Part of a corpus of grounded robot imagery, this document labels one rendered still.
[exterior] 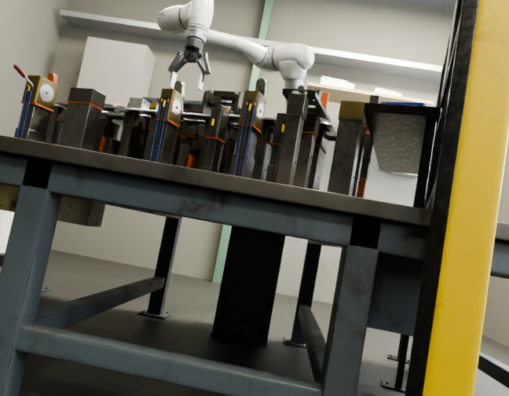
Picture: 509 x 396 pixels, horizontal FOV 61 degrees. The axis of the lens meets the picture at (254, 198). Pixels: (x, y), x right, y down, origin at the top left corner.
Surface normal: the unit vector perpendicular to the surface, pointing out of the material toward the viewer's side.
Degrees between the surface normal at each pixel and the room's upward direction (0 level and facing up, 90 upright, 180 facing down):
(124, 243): 90
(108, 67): 90
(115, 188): 90
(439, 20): 90
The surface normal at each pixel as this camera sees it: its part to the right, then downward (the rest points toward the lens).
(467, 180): -0.32, -0.14
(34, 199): -0.06, -0.10
